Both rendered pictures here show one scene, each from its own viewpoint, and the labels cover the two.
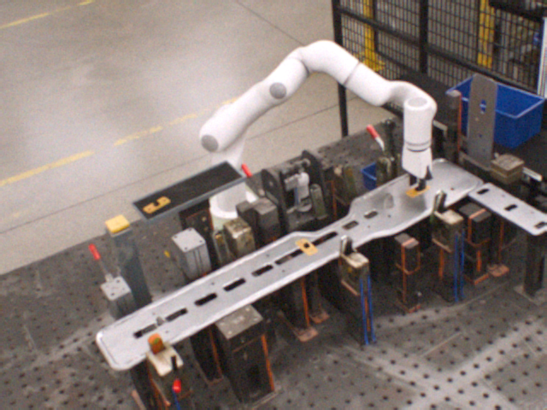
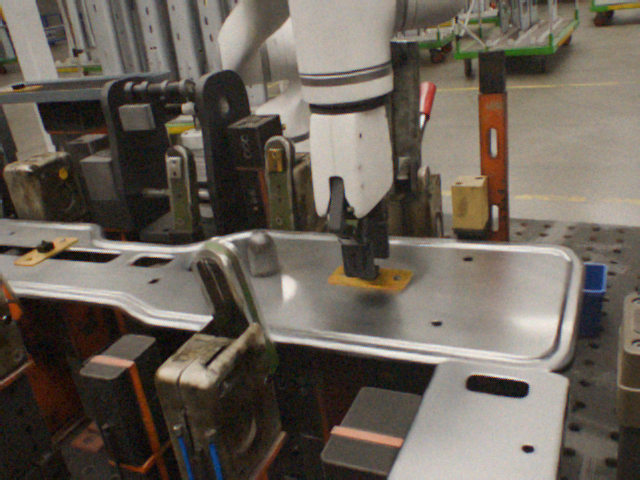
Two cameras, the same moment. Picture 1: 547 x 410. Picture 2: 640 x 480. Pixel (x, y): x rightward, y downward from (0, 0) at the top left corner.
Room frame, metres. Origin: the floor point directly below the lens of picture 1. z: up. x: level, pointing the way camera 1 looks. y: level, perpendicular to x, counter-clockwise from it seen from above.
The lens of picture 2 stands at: (1.65, -0.96, 1.30)
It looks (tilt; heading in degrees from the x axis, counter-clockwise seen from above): 23 degrees down; 54
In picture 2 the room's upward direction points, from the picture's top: 8 degrees counter-clockwise
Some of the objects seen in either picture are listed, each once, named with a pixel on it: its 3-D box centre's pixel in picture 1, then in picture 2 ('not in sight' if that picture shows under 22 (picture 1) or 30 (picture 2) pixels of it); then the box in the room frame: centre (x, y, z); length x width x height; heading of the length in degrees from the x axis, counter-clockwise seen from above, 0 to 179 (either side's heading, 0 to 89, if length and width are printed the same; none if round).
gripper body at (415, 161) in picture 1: (417, 156); (354, 148); (2.03, -0.51, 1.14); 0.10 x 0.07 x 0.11; 27
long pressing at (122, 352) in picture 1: (302, 252); (33, 256); (1.80, -0.08, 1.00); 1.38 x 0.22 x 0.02; 116
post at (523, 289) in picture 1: (535, 261); not in sight; (1.76, -0.82, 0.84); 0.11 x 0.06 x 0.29; 26
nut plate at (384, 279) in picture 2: (417, 189); (369, 273); (2.03, -0.51, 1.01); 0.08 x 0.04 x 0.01; 117
